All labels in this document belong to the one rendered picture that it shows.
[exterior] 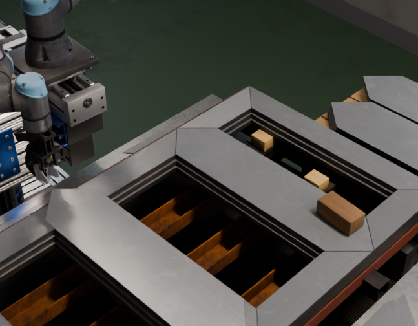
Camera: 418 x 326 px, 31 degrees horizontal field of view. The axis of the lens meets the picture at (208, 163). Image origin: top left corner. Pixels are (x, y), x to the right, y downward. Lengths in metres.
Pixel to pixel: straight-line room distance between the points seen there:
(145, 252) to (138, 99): 2.12
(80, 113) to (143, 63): 2.00
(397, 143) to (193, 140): 0.63
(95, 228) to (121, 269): 0.17
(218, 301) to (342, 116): 0.87
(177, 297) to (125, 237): 0.25
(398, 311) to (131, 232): 0.72
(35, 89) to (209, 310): 0.70
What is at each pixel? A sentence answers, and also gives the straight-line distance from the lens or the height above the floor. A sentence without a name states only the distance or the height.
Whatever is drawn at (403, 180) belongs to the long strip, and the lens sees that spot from 2.22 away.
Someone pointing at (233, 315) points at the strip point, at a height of 0.87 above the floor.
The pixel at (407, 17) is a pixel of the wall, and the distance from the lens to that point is 4.48.
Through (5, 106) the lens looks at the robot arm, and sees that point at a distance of 1.98.
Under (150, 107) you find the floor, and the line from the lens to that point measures 3.93.
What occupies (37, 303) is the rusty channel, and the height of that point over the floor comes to 0.68.
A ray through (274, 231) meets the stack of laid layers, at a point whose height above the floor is 0.83.
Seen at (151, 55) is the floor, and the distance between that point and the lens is 4.35.
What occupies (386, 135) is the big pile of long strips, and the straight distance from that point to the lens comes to 2.41.
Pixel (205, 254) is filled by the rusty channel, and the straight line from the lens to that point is 2.20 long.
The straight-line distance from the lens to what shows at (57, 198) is 2.13.
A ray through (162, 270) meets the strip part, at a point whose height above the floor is 0.87.
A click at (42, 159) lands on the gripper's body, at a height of 1.01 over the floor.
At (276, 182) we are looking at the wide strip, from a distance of 2.16.
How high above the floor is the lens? 2.28
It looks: 40 degrees down
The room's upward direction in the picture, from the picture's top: straight up
